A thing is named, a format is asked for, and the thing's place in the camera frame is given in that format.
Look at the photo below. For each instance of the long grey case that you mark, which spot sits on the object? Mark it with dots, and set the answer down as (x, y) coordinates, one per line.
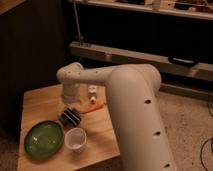
(108, 54)

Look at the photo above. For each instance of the clear plastic cup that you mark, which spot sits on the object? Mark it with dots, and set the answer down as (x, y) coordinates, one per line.
(76, 139)

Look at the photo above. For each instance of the cluttered shelf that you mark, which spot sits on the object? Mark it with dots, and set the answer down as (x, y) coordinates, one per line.
(165, 7)

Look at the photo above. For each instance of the black case handle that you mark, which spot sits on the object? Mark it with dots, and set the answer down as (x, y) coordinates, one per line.
(186, 63)

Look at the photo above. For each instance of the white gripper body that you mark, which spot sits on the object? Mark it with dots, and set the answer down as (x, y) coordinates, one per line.
(70, 93)

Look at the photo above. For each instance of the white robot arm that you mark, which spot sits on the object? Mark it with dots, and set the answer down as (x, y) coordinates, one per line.
(131, 99)

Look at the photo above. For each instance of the metal stand pole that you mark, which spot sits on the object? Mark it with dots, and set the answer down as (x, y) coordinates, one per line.
(79, 35)

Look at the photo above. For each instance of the orange toy carrot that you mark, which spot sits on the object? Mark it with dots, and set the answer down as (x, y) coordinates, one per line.
(93, 107)

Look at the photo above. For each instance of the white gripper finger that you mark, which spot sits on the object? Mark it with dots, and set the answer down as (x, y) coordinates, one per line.
(92, 93)

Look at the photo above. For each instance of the wooden table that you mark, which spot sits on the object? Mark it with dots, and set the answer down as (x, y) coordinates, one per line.
(43, 104)

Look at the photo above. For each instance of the green plate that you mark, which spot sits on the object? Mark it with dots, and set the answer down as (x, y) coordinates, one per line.
(43, 140)

